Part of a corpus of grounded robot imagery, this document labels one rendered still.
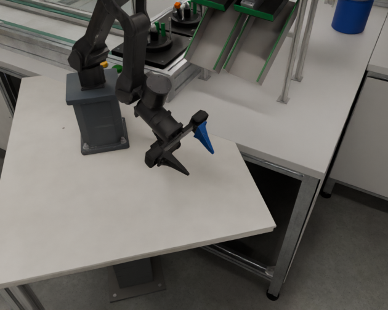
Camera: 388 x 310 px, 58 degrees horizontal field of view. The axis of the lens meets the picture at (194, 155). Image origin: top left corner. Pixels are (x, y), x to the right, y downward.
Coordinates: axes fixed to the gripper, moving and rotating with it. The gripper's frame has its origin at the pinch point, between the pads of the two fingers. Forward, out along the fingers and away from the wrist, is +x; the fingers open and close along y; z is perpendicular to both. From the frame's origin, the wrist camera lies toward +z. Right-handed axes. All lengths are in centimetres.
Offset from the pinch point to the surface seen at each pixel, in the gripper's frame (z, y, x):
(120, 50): 36, -23, -54
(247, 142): 20.7, -25.2, 5.5
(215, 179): 16.1, -6.5, 7.7
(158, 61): 30, -28, -39
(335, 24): 44, -119, -10
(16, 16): 72, -13, -118
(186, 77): 35, -35, -29
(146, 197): 17.1, 11.4, -1.6
